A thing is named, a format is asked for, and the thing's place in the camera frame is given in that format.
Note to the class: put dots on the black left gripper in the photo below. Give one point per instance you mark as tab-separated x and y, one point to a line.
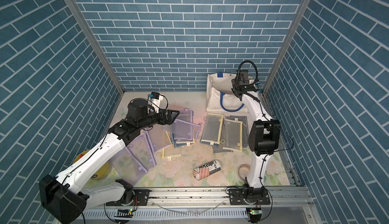
162	120

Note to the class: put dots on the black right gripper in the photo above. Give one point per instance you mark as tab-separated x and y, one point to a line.
234	83

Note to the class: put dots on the purple mesh pouch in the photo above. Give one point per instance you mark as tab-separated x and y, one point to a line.
183	130
142	151
128	166
159	139

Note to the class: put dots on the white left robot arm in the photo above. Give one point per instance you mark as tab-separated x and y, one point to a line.
64	195

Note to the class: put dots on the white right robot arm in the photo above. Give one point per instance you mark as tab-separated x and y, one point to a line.
264	135

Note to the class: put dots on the blue mesh pouch centre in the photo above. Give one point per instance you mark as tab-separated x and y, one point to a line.
186	115

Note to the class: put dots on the white canvas tote bag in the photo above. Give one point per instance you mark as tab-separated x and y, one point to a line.
220	98

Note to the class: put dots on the yellow trimmed mesh pouch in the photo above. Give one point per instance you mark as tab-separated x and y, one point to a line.
233	135

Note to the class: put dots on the crushed striped drink can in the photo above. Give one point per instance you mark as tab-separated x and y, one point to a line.
207	169

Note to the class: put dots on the brown tape roll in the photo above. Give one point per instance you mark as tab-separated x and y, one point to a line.
243	171

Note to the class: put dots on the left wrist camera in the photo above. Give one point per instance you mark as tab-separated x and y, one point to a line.
155	99

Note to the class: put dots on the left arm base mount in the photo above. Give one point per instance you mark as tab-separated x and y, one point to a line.
134	197

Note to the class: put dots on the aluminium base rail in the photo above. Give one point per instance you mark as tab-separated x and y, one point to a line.
278	205

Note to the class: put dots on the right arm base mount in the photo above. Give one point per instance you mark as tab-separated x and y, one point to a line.
248	196

